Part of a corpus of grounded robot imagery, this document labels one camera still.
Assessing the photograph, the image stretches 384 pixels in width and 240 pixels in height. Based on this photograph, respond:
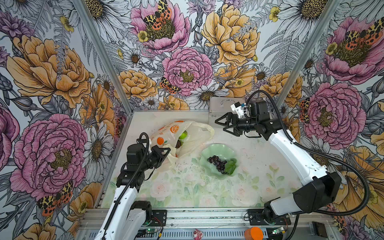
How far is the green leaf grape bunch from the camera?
86 cm

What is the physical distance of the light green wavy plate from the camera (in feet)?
2.84

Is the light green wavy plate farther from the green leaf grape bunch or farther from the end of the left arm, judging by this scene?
the end of the left arm
